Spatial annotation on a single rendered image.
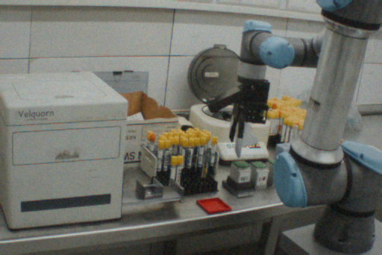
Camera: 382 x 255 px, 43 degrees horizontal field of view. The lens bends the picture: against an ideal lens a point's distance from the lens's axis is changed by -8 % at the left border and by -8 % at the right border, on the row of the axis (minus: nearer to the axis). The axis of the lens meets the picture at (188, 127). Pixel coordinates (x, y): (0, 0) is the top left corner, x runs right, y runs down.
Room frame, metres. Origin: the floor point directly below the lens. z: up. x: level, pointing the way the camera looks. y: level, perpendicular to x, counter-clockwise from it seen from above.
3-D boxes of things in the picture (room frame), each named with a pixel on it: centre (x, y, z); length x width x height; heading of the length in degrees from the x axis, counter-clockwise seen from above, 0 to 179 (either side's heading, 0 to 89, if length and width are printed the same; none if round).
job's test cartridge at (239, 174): (1.33, -0.16, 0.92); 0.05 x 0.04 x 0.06; 29
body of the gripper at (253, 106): (1.34, -0.16, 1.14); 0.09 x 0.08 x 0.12; 96
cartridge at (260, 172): (1.38, -0.22, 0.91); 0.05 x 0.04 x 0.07; 30
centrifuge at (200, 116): (1.67, -0.14, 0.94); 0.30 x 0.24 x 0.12; 21
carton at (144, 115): (1.54, 0.20, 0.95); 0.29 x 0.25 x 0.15; 30
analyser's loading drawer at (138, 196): (1.15, 0.10, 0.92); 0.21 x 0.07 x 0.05; 120
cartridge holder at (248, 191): (1.33, -0.16, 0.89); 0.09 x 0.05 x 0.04; 29
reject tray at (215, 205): (1.21, -0.09, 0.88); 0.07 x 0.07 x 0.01; 30
